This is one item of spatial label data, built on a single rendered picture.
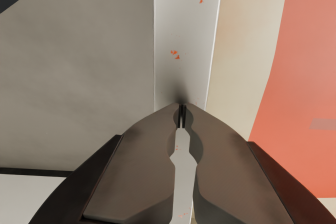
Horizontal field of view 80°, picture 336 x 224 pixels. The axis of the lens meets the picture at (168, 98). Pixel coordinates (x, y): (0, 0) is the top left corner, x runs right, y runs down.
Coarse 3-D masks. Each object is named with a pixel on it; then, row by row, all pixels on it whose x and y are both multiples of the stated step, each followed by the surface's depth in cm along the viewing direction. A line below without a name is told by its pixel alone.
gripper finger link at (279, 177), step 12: (252, 144) 9; (264, 156) 8; (264, 168) 8; (276, 168) 8; (276, 180) 7; (288, 180) 7; (276, 192) 7; (288, 192) 7; (300, 192) 7; (288, 204) 6; (300, 204) 6; (312, 204) 6; (300, 216) 6; (312, 216) 6; (324, 216) 6
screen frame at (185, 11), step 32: (160, 0) 11; (192, 0) 11; (160, 32) 12; (192, 32) 12; (160, 64) 13; (192, 64) 13; (160, 96) 14; (192, 96) 14; (192, 160) 17; (192, 192) 18
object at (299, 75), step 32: (288, 0) 14; (320, 0) 14; (288, 32) 15; (320, 32) 15; (288, 64) 16; (320, 64) 16; (288, 96) 17; (320, 96) 17; (256, 128) 19; (288, 128) 19; (288, 160) 21; (320, 160) 21; (320, 192) 23
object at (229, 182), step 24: (192, 120) 11; (216, 120) 11; (192, 144) 10; (216, 144) 9; (240, 144) 9; (216, 168) 8; (240, 168) 8; (216, 192) 7; (240, 192) 7; (264, 192) 7; (216, 216) 7; (240, 216) 6; (264, 216) 6; (288, 216) 6
